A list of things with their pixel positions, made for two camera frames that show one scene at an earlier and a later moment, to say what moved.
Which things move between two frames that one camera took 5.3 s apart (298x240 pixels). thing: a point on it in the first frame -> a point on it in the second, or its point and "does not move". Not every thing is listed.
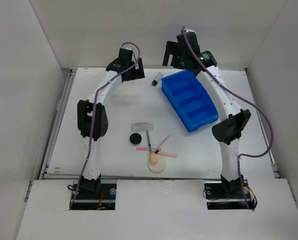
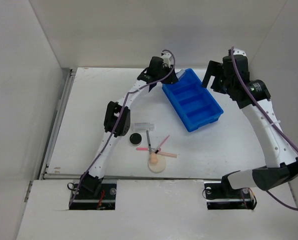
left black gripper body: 134,74 -> 163,69
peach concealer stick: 169,155 does not move
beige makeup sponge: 153,159 does not move
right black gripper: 171,48 -> 216,69
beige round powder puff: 158,167 does not move
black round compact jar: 136,139 does not move
